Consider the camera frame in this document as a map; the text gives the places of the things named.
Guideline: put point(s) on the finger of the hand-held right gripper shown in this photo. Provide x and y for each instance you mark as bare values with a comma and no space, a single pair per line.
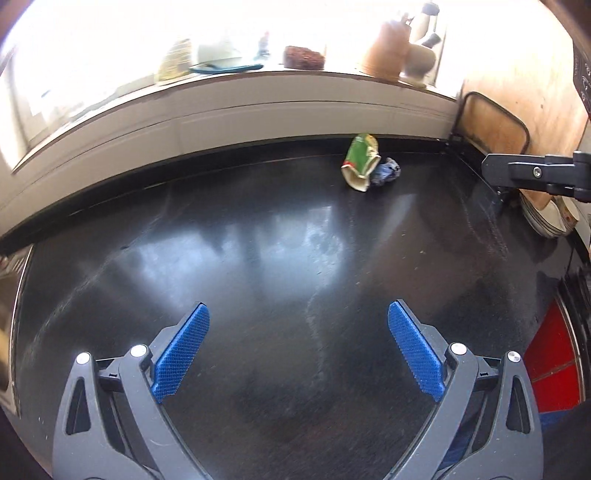
526,171

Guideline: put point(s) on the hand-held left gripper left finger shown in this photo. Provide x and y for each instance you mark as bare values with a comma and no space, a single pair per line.
181,353

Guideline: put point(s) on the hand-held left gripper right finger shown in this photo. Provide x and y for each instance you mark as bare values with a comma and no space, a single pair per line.
415,353

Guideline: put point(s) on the blue purple wrapper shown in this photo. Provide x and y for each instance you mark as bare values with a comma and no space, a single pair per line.
385,174

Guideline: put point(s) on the green paper cup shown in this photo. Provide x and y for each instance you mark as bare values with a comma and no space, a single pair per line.
361,161

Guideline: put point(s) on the stack of plates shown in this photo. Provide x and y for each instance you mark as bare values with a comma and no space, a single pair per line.
547,214

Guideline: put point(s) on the dark appliance panel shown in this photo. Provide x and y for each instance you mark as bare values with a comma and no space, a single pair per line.
582,74

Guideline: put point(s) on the red panel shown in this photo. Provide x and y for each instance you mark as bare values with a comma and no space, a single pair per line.
554,364

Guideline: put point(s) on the white round pot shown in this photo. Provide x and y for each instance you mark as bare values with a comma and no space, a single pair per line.
419,62

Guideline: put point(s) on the metal sink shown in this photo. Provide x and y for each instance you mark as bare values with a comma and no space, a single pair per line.
11,323

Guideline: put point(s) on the white bottle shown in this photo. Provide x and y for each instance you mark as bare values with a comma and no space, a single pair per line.
425,21

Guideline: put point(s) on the wooden utensil holder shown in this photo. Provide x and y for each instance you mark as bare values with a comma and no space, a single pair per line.
384,50

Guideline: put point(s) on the brown block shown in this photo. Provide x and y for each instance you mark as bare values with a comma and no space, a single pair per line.
304,57

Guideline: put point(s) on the blue flat tray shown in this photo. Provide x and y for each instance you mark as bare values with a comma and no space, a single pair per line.
226,68

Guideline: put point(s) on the yellow green packet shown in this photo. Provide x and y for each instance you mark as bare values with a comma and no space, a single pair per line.
174,62

